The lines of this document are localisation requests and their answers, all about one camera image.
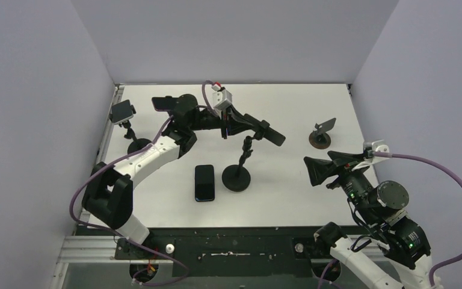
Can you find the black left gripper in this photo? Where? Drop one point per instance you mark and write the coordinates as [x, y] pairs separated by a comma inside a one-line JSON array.
[[232, 121]]

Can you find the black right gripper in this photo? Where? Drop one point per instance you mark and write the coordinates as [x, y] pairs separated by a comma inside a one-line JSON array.
[[338, 174]]

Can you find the black smartphone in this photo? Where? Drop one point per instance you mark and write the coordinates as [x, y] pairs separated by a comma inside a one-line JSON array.
[[263, 130], [204, 183]]

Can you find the black round-base stand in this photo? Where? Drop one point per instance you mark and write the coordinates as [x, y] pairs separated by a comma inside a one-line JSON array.
[[137, 143], [236, 177]]

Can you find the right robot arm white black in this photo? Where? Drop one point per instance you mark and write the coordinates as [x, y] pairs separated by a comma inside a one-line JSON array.
[[397, 253]]

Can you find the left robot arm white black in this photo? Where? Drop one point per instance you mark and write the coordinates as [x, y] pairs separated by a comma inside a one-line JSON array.
[[109, 191]]

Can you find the grey smartphone on left stand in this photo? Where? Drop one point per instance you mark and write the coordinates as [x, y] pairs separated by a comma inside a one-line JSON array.
[[121, 112]]

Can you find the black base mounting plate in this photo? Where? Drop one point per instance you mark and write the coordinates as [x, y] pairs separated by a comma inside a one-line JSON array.
[[230, 252]]

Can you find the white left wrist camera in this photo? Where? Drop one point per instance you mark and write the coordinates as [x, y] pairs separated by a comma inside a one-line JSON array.
[[221, 97]]

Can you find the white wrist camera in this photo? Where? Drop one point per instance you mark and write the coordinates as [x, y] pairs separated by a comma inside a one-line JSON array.
[[221, 97], [374, 149]]

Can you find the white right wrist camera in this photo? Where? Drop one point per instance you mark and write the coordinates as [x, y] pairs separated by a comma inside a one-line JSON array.
[[374, 149]]

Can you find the aluminium table frame rail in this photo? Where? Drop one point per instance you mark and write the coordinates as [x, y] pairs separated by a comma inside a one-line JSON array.
[[96, 174]]

